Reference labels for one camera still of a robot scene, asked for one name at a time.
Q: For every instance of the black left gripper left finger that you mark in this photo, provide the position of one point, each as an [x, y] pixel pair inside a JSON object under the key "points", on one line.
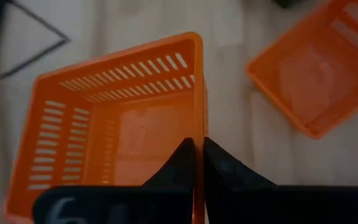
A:
{"points": [[166, 199]]}

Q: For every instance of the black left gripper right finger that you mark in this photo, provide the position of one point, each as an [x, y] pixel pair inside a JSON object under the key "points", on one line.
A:
{"points": [[244, 199]]}

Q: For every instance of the orange slotted plastic basket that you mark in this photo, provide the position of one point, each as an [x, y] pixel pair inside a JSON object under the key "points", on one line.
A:
{"points": [[73, 140], [315, 77]]}

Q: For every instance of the wooden shelf with black frame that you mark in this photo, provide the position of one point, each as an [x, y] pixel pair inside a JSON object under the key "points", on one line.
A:
{"points": [[66, 39]]}

